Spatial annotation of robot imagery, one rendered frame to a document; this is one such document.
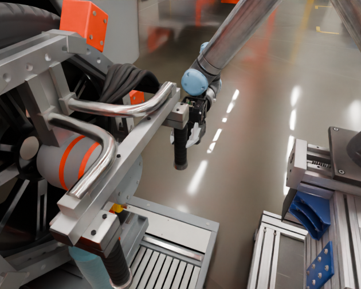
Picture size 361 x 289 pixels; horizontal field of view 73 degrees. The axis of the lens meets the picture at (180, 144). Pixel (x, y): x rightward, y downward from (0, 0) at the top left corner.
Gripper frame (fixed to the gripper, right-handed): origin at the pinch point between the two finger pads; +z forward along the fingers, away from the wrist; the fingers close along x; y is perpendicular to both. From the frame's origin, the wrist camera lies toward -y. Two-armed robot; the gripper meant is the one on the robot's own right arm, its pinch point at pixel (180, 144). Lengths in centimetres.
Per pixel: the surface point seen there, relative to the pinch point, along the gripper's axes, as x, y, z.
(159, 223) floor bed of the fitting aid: -19, -75, -16
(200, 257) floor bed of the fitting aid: 8, -75, -6
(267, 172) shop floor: 35, -83, -83
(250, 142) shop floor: 19, -83, -112
